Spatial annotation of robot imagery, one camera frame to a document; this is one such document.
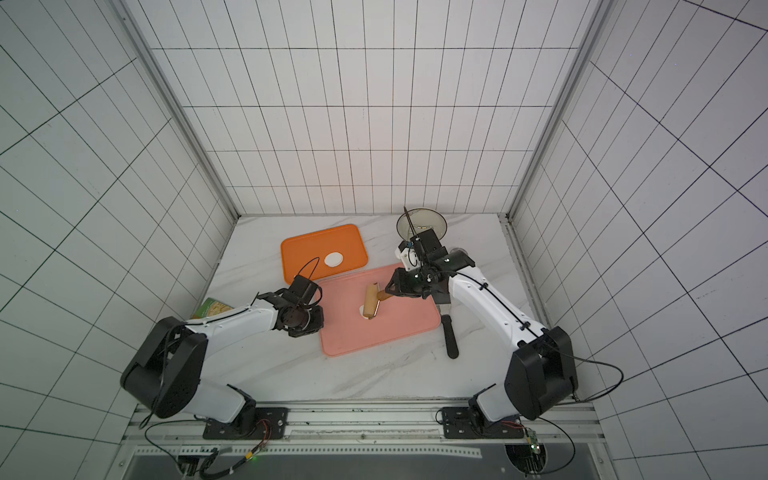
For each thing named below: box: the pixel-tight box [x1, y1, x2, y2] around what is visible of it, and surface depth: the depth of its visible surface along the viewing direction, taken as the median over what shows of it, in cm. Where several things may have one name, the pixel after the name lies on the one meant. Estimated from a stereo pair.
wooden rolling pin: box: [363, 282, 394, 320], surface depth 87 cm
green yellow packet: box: [191, 297, 234, 319], surface depth 95 cm
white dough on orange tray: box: [324, 252, 344, 268], surface depth 106 cm
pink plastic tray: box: [321, 265, 441, 357], surface depth 90 cm
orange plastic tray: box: [281, 224, 368, 285], surface depth 112 cm
